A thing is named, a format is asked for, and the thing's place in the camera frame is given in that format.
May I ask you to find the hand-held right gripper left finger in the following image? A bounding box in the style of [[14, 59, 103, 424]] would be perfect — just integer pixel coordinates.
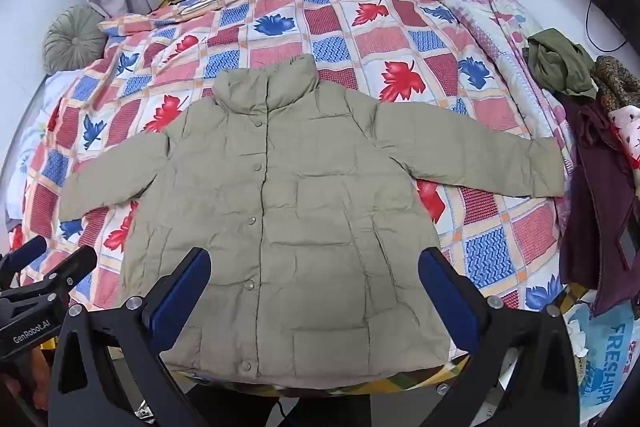
[[47, 247, 213, 427]]

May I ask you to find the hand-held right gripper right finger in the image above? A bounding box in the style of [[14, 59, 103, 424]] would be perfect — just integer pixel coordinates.
[[417, 247, 583, 427]]

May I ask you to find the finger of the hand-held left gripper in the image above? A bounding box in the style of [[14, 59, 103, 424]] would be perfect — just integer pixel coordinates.
[[25, 247, 98, 309], [0, 235, 48, 288]]

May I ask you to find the khaki puffer jacket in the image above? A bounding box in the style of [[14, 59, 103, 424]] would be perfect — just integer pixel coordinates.
[[59, 54, 568, 390]]

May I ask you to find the person's left hand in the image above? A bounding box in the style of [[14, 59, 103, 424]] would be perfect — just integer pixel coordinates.
[[20, 347, 53, 413]]

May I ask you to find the white floral bed sheet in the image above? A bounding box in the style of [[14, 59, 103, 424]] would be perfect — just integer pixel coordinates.
[[0, 69, 66, 218]]

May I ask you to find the blue printed plastic bag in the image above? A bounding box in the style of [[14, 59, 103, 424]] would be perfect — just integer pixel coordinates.
[[562, 287, 640, 413]]

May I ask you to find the dark purple garment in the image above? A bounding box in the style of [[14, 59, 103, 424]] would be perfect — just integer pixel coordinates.
[[557, 92, 640, 318]]

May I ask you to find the round green velvet cushion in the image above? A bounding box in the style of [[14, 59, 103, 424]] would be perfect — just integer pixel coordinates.
[[42, 4, 108, 74]]

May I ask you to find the pink floral scarf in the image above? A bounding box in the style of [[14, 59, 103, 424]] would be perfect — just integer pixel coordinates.
[[607, 104, 640, 170]]

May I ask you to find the olive green garment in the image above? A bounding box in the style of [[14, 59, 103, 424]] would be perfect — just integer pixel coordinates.
[[522, 28, 598, 100]]

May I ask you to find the leaf print patchwork quilt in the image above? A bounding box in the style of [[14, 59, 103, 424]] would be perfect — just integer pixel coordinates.
[[22, 0, 576, 323]]

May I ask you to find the brown patterned garment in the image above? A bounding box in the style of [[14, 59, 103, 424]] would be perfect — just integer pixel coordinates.
[[590, 55, 640, 112]]

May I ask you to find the black cable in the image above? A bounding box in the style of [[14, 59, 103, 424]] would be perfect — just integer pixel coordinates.
[[586, 0, 628, 50]]

